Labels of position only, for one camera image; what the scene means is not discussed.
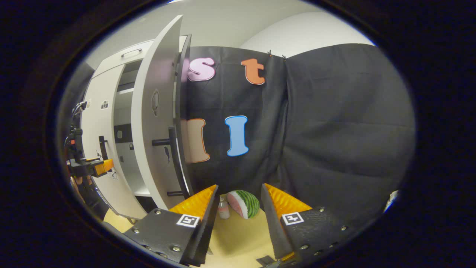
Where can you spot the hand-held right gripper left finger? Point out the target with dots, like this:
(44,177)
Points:
(206,230)

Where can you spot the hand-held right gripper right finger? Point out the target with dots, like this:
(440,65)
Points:
(273,230)

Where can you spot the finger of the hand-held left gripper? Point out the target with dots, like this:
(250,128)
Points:
(104,166)

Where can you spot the white double-door shoe cabinet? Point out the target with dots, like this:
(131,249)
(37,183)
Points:
(124,175)

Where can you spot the white door with camera sticker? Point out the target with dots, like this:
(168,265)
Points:
(96,126)

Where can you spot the white door with headphone sticker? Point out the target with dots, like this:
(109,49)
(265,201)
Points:
(148,149)

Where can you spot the white cabinet shelf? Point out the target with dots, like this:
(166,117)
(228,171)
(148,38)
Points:
(143,190)
(126,91)

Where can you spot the white cabinet drawer front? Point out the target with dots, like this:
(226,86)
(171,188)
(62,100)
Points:
(111,61)

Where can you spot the small clear bottle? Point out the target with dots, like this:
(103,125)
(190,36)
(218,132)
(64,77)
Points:
(224,210)

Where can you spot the toy watermelon slice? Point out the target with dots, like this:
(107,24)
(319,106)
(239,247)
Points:
(245,203)

